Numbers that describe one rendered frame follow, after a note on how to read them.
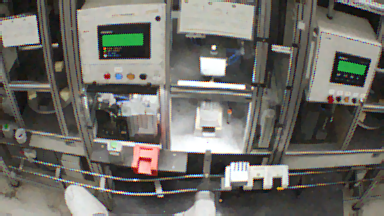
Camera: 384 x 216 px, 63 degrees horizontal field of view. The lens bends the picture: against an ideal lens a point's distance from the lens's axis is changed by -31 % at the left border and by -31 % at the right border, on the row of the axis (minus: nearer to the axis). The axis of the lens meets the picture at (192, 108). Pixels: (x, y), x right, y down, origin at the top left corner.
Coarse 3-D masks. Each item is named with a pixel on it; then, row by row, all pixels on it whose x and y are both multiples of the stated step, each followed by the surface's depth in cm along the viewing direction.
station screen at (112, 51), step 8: (104, 32) 168; (112, 32) 168; (120, 32) 168; (128, 32) 168; (136, 32) 168; (144, 32) 168; (144, 40) 172; (104, 48) 175; (112, 48) 175; (120, 48) 175; (128, 48) 175; (136, 48) 175; (144, 48) 175; (104, 56) 178; (112, 56) 178; (120, 56) 178; (128, 56) 178; (136, 56) 178; (144, 56) 178
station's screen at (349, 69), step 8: (344, 64) 170; (352, 64) 169; (360, 64) 168; (336, 72) 174; (344, 72) 173; (352, 72) 172; (360, 72) 172; (336, 80) 178; (344, 80) 177; (352, 80) 176; (360, 80) 175
